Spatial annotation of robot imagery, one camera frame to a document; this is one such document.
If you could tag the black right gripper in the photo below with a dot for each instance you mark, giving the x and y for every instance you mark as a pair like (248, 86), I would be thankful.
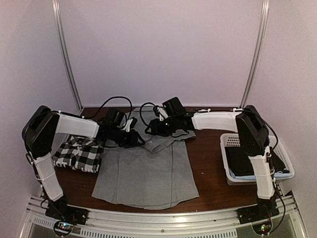
(156, 129)

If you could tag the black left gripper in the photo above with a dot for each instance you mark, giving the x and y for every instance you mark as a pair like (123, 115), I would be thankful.
(132, 141)

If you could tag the grey long sleeve shirt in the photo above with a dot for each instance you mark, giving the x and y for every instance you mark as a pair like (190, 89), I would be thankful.
(154, 176)

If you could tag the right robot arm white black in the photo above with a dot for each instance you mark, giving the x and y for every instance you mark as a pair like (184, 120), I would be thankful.
(251, 128)

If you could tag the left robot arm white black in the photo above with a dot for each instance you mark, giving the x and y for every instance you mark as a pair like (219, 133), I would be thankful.
(39, 132)

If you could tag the black white plaid folded shirt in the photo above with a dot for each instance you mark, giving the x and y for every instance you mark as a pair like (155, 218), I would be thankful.
(80, 154)

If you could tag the black shirt in basket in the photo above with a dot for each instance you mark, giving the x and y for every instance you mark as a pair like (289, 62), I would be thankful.
(240, 165)

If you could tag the white plastic laundry basket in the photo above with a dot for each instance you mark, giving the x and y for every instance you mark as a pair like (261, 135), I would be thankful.
(232, 140)

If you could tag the left circuit board with LEDs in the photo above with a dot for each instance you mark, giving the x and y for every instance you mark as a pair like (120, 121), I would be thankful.
(63, 228)

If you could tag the circuit board with leds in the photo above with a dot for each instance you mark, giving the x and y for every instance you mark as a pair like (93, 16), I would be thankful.
(63, 228)
(262, 229)

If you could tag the light blue shirt in basket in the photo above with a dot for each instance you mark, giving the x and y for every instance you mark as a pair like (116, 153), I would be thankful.
(283, 174)

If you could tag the right circuit board with LEDs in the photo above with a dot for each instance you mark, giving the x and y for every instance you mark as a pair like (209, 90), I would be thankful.
(262, 229)

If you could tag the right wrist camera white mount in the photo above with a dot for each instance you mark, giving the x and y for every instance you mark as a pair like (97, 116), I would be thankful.
(160, 112)

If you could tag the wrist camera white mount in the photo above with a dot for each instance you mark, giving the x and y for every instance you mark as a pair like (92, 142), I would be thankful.
(130, 124)
(160, 112)

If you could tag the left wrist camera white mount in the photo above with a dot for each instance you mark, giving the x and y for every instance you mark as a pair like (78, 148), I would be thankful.
(130, 124)

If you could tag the front aluminium rail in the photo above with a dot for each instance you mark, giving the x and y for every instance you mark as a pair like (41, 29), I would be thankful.
(223, 223)

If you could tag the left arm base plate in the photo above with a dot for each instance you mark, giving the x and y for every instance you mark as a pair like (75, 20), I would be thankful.
(73, 215)

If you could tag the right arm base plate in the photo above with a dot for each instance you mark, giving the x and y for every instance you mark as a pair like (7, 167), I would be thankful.
(263, 210)

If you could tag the right aluminium frame post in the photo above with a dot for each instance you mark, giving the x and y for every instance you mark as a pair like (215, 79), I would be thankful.
(257, 51)

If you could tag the aluminium frame post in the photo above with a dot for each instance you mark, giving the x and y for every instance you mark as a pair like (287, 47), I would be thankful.
(257, 51)
(64, 53)

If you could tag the left aluminium frame post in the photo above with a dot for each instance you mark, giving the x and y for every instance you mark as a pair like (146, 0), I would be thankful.
(64, 53)

